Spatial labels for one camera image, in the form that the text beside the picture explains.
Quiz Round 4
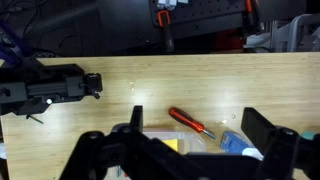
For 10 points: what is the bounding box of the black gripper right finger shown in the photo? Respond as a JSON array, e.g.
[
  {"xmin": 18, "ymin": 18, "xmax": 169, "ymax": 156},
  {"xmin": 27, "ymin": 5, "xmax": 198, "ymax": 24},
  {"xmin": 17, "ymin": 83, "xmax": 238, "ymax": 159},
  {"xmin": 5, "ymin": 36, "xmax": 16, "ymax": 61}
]
[{"xmin": 240, "ymin": 106, "xmax": 278, "ymax": 158}]

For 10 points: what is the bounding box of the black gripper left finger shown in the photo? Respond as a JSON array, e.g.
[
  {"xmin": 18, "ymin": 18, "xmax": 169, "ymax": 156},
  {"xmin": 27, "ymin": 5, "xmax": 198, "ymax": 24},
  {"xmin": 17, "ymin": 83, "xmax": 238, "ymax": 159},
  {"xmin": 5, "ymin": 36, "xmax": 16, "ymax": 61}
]
[{"xmin": 129, "ymin": 105, "xmax": 145, "ymax": 134}]

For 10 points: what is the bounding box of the clear plastic container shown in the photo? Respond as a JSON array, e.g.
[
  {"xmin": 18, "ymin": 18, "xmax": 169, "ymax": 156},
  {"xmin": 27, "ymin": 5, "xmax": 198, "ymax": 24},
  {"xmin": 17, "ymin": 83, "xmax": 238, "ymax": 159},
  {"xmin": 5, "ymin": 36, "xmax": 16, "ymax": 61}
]
[{"xmin": 106, "ymin": 123, "xmax": 208, "ymax": 180}]

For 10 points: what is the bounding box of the blue white plastic bottle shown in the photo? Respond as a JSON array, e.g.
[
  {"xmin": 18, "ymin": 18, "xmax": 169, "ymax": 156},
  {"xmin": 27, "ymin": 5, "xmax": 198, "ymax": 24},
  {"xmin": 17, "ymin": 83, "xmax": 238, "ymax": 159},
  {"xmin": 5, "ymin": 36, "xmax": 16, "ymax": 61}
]
[{"xmin": 219, "ymin": 130, "xmax": 264, "ymax": 161}]

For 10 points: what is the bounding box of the yellow sticky note pad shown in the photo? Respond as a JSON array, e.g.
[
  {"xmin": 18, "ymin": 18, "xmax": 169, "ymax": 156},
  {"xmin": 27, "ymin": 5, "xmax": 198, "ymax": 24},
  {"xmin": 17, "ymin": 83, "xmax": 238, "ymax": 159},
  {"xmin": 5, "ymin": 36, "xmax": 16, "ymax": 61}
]
[{"xmin": 162, "ymin": 139, "xmax": 180, "ymax": 153}]

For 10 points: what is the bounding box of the teal plastic cup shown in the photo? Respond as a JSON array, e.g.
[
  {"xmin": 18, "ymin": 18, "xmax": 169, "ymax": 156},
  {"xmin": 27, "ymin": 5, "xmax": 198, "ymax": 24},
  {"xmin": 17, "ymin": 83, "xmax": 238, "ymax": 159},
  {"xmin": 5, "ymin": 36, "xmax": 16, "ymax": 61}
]
[{"xmin": 300, "ymin": 130, "xmax": 317, "ymax": 142}]

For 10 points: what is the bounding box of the orange black bar clamp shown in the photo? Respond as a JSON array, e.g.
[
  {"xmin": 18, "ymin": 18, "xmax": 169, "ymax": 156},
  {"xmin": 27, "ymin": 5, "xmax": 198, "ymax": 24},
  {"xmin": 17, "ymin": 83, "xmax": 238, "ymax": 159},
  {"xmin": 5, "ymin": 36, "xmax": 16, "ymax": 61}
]
[
  {"xmin": 243, "ymin": 0, "xmax": 263, "ymax": 34},
  {"xmin": 156, "ymin": 9, "xmax": 176, "ymax": 54}
]

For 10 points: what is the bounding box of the red box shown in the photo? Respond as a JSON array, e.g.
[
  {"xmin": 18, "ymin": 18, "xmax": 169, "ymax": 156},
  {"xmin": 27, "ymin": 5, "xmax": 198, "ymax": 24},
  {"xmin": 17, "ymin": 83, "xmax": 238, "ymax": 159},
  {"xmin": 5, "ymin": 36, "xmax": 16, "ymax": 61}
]
[{"xmin": 214, "ymin": 29, "xmax": 244, "ymax": 53}]

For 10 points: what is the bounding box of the grey plastic chair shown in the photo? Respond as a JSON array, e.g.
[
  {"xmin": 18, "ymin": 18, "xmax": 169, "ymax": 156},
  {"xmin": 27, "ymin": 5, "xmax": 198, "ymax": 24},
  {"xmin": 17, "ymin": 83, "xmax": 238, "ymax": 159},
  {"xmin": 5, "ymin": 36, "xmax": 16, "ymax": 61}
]
[{"xmin": 246, "ymin": 13, "xmax": 320, "ymax": 53}]

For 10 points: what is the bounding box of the black pegboard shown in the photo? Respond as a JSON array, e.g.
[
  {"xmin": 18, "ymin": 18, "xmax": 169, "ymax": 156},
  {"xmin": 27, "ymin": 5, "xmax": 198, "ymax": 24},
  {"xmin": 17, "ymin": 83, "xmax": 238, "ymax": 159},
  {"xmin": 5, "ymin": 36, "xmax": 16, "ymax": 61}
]
[{"xmin": 148, "ymin": 0, "xmax": 264, "ymax": 28}]

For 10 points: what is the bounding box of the red handled screwdriver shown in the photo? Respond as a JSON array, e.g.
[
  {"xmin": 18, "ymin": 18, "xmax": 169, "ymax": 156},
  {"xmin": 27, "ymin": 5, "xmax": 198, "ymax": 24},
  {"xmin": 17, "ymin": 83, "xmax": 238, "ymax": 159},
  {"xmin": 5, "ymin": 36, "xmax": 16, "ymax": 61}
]
[{"xmin": 168, "ymin": 106, "xmax": 217, "ymax": 140}]

